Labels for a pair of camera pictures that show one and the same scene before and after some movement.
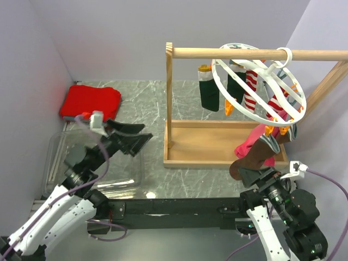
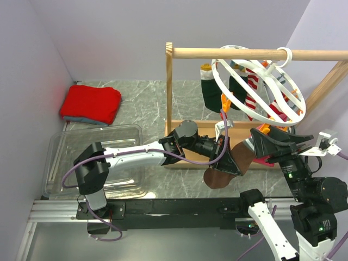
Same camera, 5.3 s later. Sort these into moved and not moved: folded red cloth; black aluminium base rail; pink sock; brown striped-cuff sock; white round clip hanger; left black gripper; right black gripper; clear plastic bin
Moved: brown striped-cuff sock; pink sock; white round clip hanger; left black gripper; right black gripper
Not moved: folded red cloth; clear plastic bin; black aluminium base rail
